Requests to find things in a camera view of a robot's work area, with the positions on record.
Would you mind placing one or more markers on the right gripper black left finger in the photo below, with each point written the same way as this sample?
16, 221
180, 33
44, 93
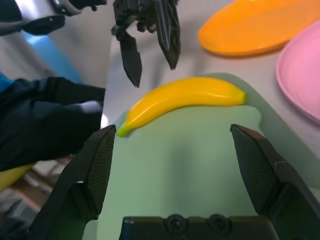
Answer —
82, 180

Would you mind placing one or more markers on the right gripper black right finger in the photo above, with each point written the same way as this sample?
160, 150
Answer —
275, 180

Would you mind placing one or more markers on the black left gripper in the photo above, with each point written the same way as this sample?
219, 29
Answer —
135, 12

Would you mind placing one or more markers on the yellow toy banana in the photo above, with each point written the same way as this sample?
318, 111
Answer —
185, 95

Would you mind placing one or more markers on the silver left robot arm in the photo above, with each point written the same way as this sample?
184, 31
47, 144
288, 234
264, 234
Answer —
37, 10

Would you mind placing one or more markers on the bystander dark trouser leg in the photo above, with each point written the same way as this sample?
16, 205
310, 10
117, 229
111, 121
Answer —
45, 120

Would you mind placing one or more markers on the green cutting board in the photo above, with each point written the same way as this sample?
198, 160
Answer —
175, 162

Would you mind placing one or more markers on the yellow plastic plate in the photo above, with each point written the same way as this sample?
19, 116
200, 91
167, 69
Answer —
250, 30

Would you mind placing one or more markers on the pink plastic plate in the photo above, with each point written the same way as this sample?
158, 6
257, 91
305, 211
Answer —
305, 70

